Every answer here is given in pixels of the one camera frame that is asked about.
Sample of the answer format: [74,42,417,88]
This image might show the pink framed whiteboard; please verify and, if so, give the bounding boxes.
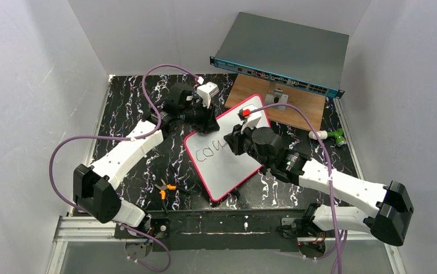
[184,94,263,202]

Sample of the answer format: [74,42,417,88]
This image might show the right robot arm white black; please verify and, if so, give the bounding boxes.
[224,124,414,247]

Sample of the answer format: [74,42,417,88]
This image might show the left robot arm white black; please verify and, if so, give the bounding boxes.
[73,82,220,228]

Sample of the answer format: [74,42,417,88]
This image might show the wooden board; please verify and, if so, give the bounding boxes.
[225,74,326,130]

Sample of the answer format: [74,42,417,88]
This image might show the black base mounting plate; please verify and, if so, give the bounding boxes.
[114,208,318,252]

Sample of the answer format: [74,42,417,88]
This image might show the white green plastic pipe fitting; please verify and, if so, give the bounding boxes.
[308,128,347,146]

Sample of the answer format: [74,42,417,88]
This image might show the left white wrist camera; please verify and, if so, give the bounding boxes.
[197,78,219,108]

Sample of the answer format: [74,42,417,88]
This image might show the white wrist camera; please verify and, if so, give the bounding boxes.
[197,78,219,108]
[238,104,270,134]

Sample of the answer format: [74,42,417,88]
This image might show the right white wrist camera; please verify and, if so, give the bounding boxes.
[238,104,270,134]

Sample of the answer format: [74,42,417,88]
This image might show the metal bracket with black knob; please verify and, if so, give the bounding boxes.
[264,82,288,105]

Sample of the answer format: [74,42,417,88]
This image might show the orange handled pliers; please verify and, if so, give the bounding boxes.
[154,179,191,215]

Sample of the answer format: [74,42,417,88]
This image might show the grey blue network switch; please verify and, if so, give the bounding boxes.
[210,12,349,99]

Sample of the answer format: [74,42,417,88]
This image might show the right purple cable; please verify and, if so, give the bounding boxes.
[248,103,350,274]

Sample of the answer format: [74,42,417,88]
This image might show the purple cable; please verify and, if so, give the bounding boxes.
[248,103,350,274]
[49,64,205,273]

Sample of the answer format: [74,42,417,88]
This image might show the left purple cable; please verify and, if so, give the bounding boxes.
[49,64,205,273]

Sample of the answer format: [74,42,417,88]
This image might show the aluminium frame rail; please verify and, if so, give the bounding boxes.
[47,216,407,273]

